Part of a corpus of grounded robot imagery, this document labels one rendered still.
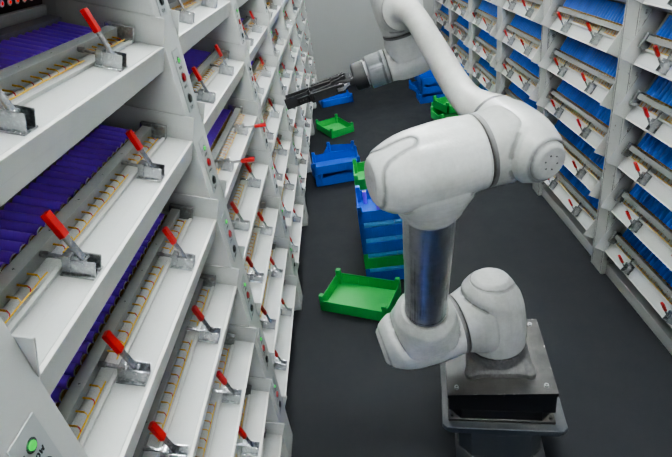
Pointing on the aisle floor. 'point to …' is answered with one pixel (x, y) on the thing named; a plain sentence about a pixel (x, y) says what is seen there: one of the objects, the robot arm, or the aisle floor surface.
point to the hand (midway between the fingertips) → (297, 98)
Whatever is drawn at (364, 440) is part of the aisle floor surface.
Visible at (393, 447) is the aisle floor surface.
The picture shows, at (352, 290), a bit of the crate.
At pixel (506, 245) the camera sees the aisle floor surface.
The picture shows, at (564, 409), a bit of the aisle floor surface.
